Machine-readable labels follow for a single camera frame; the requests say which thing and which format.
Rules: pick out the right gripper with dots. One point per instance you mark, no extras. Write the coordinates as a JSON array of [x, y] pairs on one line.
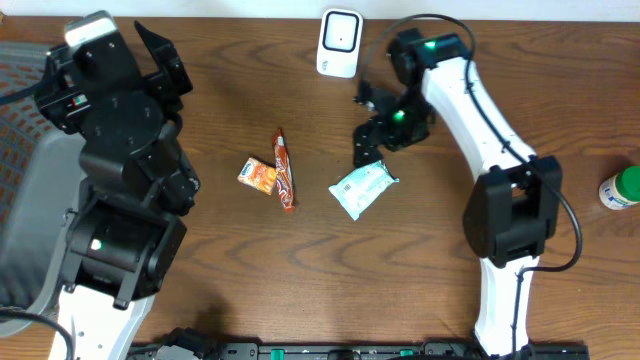
[[379, 123]]

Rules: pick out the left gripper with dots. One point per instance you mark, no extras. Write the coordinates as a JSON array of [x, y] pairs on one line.
[[149, 86]]

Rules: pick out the teal wet wipes pack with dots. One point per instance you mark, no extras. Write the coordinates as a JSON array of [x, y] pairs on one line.
[[360, 188]]

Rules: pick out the red orange candy bar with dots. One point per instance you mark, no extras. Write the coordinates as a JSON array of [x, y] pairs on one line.
[[284, 181]]

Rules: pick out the orange snack packet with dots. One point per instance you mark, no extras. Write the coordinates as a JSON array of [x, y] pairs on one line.
[[258, 175]]

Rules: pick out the green lid white jar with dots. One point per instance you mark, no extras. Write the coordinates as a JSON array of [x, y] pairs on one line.
[[621, 191]]

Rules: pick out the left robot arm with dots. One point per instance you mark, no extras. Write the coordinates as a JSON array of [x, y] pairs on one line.
[[137, 182]]

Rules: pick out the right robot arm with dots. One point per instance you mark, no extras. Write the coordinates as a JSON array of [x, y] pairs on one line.
[[513, 207]]

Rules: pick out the white barcode scanner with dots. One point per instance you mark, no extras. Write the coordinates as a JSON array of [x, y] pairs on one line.
[[339, 43]]

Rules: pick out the grey plastic basket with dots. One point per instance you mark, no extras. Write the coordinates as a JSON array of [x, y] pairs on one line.
[[40, 177]]

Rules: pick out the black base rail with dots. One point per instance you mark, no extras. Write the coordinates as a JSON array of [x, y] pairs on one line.
[[186, 343]]

